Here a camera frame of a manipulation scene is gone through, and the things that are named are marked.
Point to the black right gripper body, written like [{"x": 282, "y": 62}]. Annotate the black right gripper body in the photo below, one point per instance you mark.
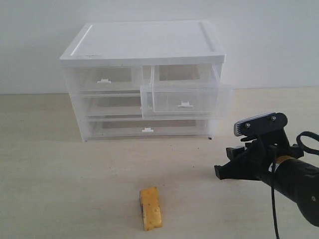
[{"x": 262, "y": 150}]

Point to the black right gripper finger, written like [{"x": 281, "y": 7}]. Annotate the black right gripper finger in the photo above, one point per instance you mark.
[
  {"x": 234, "y": 152},
  {"x": 235, "y": 169}
]

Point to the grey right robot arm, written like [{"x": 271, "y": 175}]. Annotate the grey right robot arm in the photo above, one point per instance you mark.
[{"x": 278, "y": 166}]

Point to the clear middle wide drawer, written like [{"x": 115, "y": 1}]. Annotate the clear middle wide drawer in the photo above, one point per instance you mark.
[{"x": 111, "y": 104}]

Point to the white plastic drawer cabinet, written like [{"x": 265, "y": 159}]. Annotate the white plastic drawer cabinet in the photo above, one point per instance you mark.
[{"x": 136, "y": 44}]

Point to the yellow cheese wedge toy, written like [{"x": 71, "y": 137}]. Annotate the yellow cheese wedge toy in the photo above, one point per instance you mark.
[{"x": 150, "y": 208}]

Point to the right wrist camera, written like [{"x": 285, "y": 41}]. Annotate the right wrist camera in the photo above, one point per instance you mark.
[{"x": 260, "y": 124}]

